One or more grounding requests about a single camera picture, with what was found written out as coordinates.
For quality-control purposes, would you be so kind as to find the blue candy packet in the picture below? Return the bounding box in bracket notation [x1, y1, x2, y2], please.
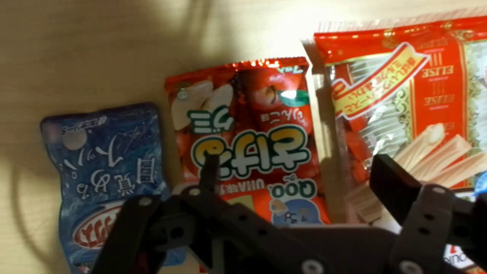
[39, 102, 187, 274]

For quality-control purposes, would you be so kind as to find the small red snack packet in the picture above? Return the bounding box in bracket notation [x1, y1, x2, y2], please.
[164, 56, 332, 227]

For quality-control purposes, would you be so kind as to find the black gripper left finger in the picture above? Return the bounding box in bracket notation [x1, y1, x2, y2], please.
[93, 151, 222, 274]

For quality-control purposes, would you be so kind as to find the big red snack packet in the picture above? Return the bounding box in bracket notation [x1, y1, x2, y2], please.
[301, 14, 487, 271]

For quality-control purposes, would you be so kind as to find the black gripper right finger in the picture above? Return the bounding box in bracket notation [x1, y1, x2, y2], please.
[370, 154, 487, 274]

